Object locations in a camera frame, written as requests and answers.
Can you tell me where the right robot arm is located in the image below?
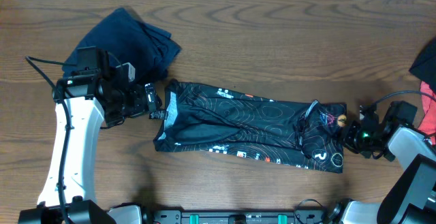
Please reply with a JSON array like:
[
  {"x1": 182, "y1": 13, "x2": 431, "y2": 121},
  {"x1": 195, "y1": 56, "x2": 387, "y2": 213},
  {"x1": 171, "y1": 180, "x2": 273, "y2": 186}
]
[{"x1": 332, "y1": 101, "x2": 435, "y2": 224}]

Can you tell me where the black orange patterned sports jersey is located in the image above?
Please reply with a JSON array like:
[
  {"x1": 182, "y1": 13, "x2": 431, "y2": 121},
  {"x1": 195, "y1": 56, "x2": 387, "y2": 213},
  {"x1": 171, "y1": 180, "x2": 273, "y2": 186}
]
[{"x1": 153, "y1": 80, "x2": 347, "y2": 174}]

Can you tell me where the red cloth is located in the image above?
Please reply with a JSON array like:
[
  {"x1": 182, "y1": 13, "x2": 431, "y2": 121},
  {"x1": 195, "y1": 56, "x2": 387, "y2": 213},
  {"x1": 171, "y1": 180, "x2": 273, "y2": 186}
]
[{"x1": 418, "y1": 82, "x2": 436, "y2": 135}]

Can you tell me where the black aluminium mounting rail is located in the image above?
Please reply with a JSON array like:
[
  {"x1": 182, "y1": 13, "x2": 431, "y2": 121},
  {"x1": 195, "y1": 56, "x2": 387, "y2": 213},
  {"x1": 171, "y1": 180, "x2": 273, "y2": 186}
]
[{"x1": 108, "y1": 203, "x2": 341, "y2": 224}]

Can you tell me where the folded dark blue garment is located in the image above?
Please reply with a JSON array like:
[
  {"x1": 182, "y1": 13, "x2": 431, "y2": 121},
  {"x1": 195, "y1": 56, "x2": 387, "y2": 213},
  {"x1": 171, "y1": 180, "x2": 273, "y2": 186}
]
[{"x1": 62, "y1": 7, "x2": 181, "y2": 84}]

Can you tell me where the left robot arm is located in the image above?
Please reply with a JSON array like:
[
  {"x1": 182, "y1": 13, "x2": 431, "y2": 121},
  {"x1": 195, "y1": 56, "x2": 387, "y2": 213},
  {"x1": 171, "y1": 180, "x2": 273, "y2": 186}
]
[{"x1": 18, "y1": 46, "x2": 168, "y2": 223}]

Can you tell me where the black fabric at right edge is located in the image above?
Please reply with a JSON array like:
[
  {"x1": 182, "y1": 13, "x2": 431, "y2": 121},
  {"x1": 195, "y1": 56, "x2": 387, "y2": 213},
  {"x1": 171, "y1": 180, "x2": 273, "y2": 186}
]
[{"x1": 409, "y1": 38, "x2": 435, "y2": 92}]

